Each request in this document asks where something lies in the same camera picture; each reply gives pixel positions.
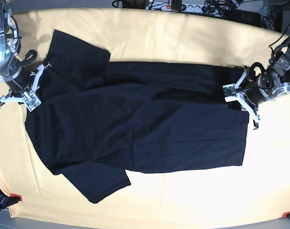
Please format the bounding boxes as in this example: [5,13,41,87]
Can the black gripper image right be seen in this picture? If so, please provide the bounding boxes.
[234,69,264,130]

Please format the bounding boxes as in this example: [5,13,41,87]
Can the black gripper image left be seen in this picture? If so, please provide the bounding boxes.
[0,62,51,109]

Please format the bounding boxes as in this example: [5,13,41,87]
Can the dark navy T-shirt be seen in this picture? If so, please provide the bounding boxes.
[25,31,249,203]

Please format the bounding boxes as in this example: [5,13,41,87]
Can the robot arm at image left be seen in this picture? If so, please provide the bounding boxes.
[0,0,51,112]

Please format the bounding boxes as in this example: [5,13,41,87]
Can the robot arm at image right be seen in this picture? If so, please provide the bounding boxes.
[231,35,290,129]

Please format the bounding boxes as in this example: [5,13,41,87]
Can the black box on floor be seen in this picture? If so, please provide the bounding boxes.
[228,9,261,27]

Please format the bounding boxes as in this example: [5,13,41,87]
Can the yellow table cloth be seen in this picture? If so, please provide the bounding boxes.
[0,9,290,229]

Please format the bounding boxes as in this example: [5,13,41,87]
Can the left red black clamp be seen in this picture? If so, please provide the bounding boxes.
[0,189,22,211]

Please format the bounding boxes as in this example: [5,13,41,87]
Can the white power strip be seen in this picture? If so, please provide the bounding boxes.
[145,0,222,17]

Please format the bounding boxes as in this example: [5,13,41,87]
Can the wrist camera board image right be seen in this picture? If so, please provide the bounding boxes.
[223,83,236,103]

